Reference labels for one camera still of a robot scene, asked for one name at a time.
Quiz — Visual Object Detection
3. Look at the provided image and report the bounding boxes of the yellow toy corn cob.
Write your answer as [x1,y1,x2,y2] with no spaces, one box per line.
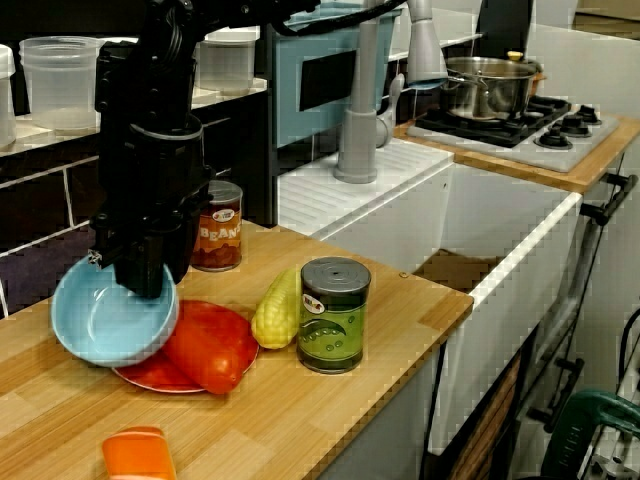
[250,266,303,350]

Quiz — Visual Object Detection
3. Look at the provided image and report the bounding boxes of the green clamp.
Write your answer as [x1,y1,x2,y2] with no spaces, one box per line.
[540,389,640,480]

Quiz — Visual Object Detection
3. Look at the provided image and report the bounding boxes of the orange toy bread slice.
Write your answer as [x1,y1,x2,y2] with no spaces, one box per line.
[101,425,178,480]

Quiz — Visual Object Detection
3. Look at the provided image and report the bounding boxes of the brown beans toy can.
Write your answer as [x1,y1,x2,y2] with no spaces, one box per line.
[191,179,244,273]

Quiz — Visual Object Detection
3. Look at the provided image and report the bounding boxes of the black cable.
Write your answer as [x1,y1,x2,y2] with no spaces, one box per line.
[617,307,640,386]

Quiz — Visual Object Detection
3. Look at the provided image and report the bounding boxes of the black drawer handle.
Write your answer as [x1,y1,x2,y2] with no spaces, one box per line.
[527,357,585,434]
[579,172,640,227]

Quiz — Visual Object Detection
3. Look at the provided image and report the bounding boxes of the light blue bowl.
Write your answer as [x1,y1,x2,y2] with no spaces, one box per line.
[50,254,180,369]

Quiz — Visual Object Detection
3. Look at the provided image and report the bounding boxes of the black upright panel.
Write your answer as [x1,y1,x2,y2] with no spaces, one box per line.
[474,0,535,59]

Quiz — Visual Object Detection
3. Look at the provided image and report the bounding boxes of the gray toy faucet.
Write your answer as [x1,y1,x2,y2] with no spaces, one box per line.
[333,0,449,185]

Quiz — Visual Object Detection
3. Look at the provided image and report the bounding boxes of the steel pot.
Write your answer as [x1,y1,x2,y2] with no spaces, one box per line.
[439,51,546,121]

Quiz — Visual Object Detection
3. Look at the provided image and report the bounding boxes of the red toy sausage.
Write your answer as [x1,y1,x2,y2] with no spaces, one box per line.
[160,299,254,396]

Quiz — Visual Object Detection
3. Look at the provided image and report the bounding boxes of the gray black toy stove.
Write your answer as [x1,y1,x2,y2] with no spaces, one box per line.
[405,94,620,175]

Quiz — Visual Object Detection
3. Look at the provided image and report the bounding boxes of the clear container white lid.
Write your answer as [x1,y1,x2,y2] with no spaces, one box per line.
[195,24,261,95]
[0,43,18,150]

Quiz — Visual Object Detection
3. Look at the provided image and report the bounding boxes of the clear container without lid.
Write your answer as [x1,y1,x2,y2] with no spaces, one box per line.
[19,35,104,132]

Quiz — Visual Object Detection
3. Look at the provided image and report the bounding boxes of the red plate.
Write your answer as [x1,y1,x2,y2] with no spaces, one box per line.
[112,299,261,394]

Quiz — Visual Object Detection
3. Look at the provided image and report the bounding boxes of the white toy sink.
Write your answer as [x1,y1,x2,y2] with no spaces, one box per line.
[277,138,584,456]

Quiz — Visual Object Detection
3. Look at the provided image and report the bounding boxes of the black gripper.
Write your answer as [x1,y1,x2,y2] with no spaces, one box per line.
[88,117,217,300]

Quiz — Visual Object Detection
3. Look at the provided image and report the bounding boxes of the green peas toy can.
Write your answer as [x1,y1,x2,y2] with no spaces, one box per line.
[296,257,372,375]

